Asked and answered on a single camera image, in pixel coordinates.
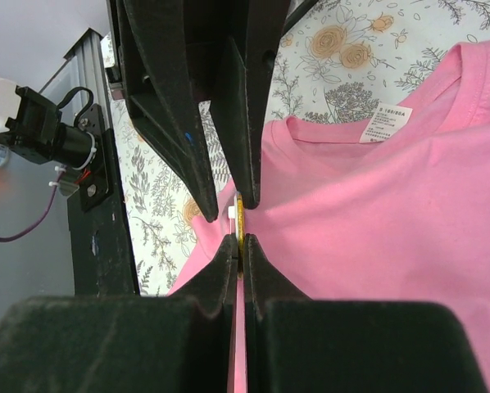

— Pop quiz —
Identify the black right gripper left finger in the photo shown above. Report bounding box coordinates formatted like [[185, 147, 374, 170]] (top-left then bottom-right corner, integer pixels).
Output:
[[0, 235, 238, 392]]

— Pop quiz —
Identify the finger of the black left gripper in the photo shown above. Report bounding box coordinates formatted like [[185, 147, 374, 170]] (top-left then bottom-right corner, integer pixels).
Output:
[[183, 1, 290, 209], [116, 1, 219, 222]]

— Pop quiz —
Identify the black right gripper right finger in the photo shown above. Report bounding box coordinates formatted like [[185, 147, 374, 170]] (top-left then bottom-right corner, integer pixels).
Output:
[[243, 235, 488, 392]]

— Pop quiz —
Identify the pink t-shirt garment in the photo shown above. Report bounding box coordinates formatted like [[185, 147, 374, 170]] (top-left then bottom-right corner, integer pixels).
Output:
[[165, 40, 490, 393]]

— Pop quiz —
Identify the floral patterned table mat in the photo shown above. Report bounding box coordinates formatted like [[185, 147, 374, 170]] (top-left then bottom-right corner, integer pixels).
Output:
[[111, 0, 490, 296]]

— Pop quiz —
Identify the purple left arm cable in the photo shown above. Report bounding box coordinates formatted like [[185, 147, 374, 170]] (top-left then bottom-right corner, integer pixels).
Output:
[[0, 179, 61, 243]]

